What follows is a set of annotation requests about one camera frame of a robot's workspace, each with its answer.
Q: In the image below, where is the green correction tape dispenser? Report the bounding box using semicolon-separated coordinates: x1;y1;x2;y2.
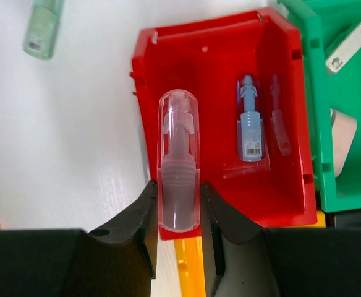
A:
23;0;64;60

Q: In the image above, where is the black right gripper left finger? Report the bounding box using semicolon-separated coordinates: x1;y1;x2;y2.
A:
0;180;158;296

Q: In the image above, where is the black plastic bin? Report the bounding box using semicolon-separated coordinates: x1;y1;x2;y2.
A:
333;210;361;228

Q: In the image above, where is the beige white mini stapler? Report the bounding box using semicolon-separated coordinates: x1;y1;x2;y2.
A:
325;22;361;75

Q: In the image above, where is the yellow plastic bin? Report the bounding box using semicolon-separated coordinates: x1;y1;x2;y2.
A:
174;210;330;296

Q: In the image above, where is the green plastic bin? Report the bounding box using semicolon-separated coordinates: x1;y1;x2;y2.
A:
283;1;361;212

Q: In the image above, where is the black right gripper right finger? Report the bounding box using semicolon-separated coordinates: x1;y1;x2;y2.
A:
200;182;361;296

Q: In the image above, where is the red plastic bin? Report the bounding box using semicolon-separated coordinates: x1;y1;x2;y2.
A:
131;7;317;227

